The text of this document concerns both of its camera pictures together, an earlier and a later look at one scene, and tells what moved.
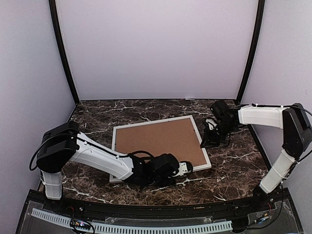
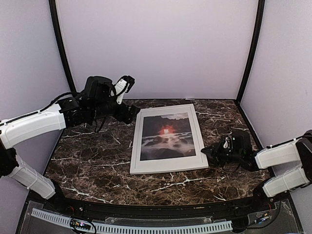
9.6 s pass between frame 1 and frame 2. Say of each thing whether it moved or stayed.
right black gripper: moved
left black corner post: stayed
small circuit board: stayed
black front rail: stayed
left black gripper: moved
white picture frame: moved
